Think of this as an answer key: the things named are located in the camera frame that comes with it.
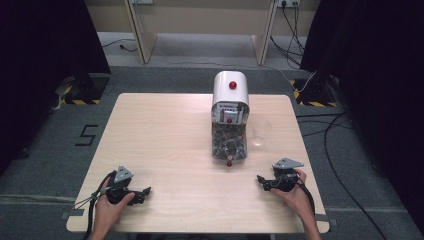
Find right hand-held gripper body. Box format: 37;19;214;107
271;157;305;193

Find black curtain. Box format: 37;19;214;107
299;0;424;234
0;0;112;177

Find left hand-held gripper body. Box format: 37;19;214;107
105;165;137;205

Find clear plastic cup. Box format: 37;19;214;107
251;118;273;148

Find black floor cables bundle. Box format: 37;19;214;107
295;112;355;138

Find beige wooden desk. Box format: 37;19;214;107
123;0;280;66

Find left hand-held gripper cable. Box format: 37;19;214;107
72;170;118;240

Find person's left hand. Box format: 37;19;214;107
93;177;136;225

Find white dispenser with clear container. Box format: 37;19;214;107
210;70;251;168

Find person's right hand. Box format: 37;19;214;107
270;168;317;222

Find black floor cable with plug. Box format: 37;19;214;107
101;37;138;54

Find long black floor cable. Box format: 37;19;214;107
323;112;390;240

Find black cables from socket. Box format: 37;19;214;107
269;1;307;68

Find hand-held gripper cable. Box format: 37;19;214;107
295;178;317;216
72;170;118;240

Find stand base with striped tape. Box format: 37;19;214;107
289;77;338;108
53;73;111;107

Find right hand-held gripper cable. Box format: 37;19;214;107
295;178;317;216

